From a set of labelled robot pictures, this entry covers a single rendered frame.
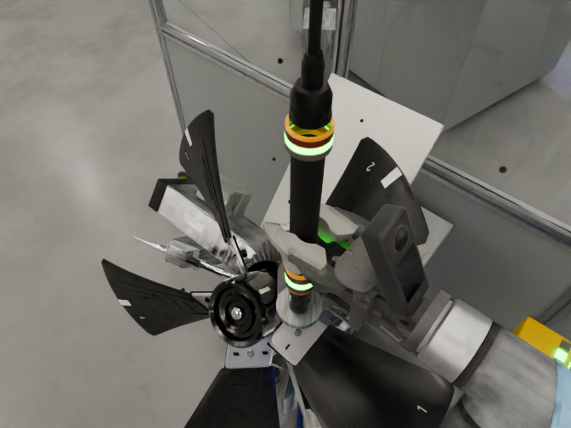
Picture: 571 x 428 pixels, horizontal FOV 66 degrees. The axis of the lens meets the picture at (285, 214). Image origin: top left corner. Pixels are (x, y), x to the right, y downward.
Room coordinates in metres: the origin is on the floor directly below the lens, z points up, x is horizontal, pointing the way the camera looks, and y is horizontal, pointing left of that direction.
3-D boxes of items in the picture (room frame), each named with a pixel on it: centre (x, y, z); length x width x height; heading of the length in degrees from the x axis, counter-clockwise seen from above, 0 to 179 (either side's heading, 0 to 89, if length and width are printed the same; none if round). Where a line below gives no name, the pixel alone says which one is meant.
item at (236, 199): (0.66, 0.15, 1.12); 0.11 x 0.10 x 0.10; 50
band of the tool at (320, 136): (0.29, -0.02, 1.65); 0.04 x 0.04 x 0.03
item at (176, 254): (0.52, 0.24, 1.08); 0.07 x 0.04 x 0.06; 61
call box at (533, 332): (0.29, -0.49, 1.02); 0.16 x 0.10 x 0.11; 140
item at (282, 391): (0.32, 0.00, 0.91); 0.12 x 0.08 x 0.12; 140
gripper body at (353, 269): (0.22, -0.11, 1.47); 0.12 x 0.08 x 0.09; 50
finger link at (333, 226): (0.31, -0.04, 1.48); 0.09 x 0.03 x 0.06; 40
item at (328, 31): (0.92, -0.07, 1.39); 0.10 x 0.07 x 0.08; 175
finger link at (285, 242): (0.27, -0.01, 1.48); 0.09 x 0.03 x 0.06; 60
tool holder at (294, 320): (0.30, -0.02, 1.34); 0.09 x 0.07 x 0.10; 175
